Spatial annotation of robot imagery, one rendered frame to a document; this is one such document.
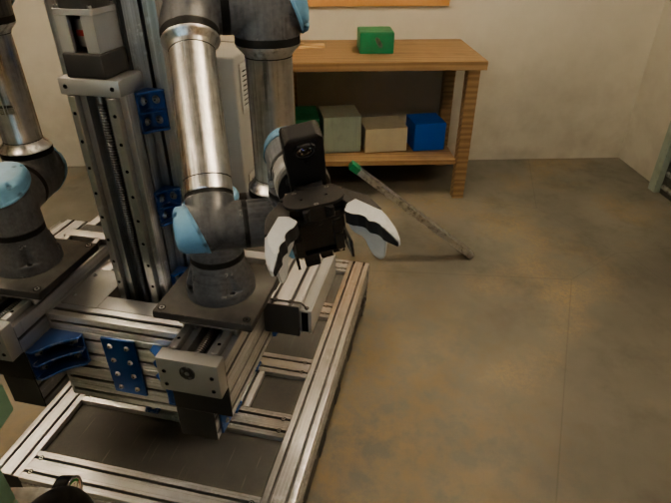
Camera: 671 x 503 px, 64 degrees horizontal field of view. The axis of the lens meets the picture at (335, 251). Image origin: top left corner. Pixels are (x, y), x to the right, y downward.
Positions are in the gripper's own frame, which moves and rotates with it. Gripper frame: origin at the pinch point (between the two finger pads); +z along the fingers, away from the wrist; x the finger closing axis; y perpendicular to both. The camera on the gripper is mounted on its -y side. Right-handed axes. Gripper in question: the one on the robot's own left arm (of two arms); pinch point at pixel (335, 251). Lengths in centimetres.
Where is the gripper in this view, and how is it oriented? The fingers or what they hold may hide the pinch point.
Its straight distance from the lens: 53.5
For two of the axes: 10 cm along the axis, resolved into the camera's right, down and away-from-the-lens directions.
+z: 2.3, 5.2, -8.2
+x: -9.6, 2.3, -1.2
